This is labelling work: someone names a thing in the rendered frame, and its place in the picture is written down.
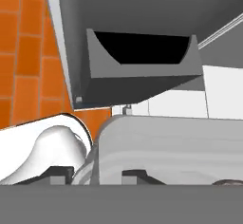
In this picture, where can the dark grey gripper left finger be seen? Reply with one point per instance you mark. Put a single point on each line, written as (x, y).
(60, 171)

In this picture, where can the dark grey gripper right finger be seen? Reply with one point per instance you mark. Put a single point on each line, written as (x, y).
(133, 173)

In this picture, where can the white rounded object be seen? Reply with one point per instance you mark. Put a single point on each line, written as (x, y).
(25, 145)

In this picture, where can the grey door shelf bin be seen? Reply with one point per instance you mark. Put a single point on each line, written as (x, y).
(126, 85)

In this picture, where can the white cupboard run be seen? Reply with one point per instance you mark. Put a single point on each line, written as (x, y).
(221, 91)

